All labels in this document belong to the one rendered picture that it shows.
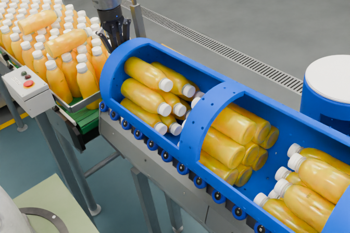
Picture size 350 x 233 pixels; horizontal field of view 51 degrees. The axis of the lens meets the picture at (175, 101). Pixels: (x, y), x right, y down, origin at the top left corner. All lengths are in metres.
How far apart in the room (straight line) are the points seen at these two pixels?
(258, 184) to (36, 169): 1.90
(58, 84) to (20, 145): 1.48
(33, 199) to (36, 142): 1.90
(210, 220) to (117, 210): 1.22
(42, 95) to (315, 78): 0.96
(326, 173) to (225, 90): 0.32
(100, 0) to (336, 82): 0.81
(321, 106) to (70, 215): 0.85
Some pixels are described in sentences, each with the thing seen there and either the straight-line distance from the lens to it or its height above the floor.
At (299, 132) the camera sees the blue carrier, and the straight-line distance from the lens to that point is 1.07.
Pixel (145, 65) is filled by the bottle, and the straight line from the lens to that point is 1.20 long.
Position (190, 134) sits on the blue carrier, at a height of 1.17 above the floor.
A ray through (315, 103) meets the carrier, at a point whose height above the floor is 0.99.
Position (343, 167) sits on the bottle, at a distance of 0.93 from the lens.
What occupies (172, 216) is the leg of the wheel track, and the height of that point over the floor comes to 0.15.
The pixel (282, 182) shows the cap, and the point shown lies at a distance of 0.91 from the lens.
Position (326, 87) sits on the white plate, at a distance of 1.33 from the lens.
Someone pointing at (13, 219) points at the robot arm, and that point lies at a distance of 0.83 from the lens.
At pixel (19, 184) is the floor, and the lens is 2.70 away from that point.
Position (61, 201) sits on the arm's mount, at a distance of 1.03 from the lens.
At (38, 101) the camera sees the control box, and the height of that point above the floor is 1.05.
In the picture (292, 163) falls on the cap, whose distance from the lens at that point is 0.89.
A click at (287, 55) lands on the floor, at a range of 3.41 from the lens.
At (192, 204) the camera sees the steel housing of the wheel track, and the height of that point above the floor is 0.87.
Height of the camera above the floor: 1.82
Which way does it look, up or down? 39 degrees down
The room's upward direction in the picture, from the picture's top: 9 degrees counter-clockwise
